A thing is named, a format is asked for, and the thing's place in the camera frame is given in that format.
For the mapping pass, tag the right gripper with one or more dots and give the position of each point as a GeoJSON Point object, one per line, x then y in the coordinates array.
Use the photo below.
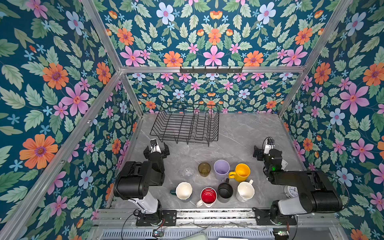
{"type": "Point", "coordinates": [258, 153]}

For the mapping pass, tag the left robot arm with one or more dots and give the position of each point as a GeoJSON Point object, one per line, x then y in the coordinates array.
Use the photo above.
{"type": "Point", "coordinates": [134, 180]}

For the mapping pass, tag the black hook rail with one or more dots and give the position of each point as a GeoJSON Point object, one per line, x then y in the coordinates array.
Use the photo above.
{"type": "Point", "coordinates": [210, 70]}

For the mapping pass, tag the black mug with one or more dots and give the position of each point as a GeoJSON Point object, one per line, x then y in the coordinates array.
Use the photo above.
{"type": "Point", "coordinates": [225, 190]}

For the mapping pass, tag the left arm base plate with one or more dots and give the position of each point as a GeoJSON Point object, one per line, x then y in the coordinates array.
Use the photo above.
{"type": "Point", "coordinates": [159, 219]}

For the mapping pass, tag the red and white mug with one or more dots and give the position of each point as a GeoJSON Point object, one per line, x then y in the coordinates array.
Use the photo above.
{"type": "Point", "coordinates": [208, 197]}

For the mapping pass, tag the yellow mug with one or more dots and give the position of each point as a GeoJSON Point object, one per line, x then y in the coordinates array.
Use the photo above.
{"type": "Point", "coordinates": [241, 173]}

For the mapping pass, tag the olive glass cup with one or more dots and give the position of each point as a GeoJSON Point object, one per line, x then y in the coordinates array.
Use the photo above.
{"type": "Point", "coordinates": [204, 169]}

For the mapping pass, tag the white cream mug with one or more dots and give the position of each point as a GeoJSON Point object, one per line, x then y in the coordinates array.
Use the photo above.
{"type": "Point", "coordinates": [245, 191]}

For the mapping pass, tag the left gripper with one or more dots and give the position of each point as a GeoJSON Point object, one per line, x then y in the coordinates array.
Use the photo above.
{"type": "Point", "coordinates": [148, 151]}

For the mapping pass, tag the white alarm clock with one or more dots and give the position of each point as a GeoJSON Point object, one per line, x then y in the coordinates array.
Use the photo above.
{"type": "Point", "coordinates": [291, 191]}

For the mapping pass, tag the dark green mug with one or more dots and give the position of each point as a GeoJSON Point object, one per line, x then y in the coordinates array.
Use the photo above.
{"type": "Point", "coordinates": [183, 191]}

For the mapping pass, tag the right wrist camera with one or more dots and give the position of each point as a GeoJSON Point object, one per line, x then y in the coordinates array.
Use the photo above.
{"type": "Point", "coordinates": [268, 144]}

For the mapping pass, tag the clear plastic cup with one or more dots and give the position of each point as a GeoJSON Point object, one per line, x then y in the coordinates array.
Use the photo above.
{"type": "Point", "coordinates": [188, 173]}

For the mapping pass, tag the black wire dish rack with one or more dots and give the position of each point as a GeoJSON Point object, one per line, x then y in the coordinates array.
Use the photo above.
{"type": "Point", "coordinates": [188, 123]}

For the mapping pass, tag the lilac plastic cup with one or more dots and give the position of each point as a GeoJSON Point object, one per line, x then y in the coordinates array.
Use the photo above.
{"type": "Point", "coordinates": [222, 169]}

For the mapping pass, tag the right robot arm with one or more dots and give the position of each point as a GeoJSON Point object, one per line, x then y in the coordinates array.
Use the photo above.
{"type": "Point", "coordinates": [316, 194]}

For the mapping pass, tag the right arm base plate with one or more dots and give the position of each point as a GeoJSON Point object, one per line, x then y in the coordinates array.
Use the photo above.
{"type": "Point", "coordinates": [266, 217]}

